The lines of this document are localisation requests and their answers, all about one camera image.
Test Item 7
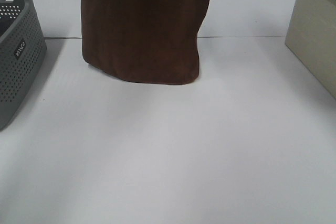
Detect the brown towel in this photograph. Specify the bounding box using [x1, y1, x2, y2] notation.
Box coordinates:
[81, 0, 210, 85]

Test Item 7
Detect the beige storage box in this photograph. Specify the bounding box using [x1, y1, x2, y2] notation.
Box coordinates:
[285, 0, 335, 96]

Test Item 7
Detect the grey perforated plastic basket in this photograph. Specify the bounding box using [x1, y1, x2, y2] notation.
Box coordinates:
[1, 0, 47, 129]

